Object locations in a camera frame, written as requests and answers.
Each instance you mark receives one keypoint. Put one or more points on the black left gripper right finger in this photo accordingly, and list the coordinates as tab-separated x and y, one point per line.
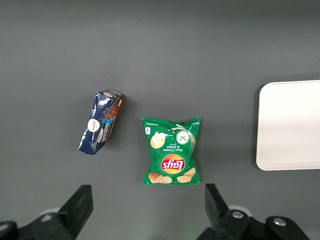
220	212

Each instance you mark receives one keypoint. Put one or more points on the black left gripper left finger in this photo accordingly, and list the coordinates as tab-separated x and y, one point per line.
75	207

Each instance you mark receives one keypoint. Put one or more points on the white rectangular plastic tray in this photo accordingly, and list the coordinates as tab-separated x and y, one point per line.
290	125

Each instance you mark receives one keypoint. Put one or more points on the green Lays chips bag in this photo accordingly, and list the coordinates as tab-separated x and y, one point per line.
172	152

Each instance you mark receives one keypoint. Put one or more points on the blue chocolate cookie box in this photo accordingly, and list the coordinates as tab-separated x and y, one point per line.
100	122

